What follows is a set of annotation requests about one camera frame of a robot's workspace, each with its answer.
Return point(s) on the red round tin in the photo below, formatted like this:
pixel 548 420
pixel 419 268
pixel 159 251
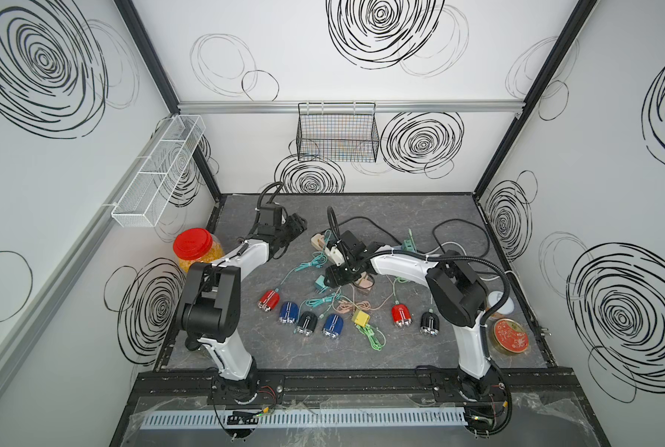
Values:
pixel 510 336

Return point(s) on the blue shaver left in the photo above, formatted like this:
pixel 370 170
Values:
pixel 289 313

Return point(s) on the red shaver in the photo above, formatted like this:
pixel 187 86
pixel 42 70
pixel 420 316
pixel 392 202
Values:
pixel 401 315
pixel 269 300

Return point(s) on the teal charger adapter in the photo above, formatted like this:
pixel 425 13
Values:
pixel 321 285

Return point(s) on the pink charger adapter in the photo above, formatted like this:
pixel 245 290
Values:
pixel 365 283

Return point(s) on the white wire shelf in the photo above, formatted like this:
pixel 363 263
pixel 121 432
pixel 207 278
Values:
pixel 163 165

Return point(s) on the yellow jar red lid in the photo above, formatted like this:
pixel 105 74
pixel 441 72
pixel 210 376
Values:
pixel 196 245

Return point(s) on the black wire basket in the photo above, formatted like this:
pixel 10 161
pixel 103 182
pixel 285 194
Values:
pixel 337 132

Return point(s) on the yellow-green charger adapter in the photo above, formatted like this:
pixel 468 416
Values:
pixel 361 318

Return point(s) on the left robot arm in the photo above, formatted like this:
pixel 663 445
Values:
pixel 210 306

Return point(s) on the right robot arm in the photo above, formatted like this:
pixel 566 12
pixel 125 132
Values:
pixel 456 289

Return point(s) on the red shaver far left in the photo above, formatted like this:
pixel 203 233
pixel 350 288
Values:
pixel 269 300

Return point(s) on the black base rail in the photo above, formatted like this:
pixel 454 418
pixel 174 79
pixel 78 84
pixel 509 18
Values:
pixel 444 385

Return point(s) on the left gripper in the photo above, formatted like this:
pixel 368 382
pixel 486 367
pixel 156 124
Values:
pixel 295 225

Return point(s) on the black shaver right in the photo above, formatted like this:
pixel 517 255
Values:
pixel 429 324

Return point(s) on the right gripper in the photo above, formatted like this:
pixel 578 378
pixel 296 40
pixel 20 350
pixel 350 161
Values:
pixel 332 273

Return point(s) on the red shaver right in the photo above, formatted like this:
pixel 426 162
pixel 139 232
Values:
pixel 401 315

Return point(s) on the white slotted cable duct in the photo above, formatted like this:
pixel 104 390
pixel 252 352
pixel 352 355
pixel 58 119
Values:
pixel 379 417

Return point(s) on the blue striped shaver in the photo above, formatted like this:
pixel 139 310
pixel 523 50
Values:
pixel 333 326

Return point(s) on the black shaver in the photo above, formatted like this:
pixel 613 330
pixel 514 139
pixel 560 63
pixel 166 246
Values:
pixel 307 323
pixel 429 324

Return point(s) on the beige power strip red sockets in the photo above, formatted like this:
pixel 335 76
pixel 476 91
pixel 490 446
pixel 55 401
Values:
pixel 328 249

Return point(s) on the black shaver left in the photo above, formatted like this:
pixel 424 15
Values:
pixel 307 323

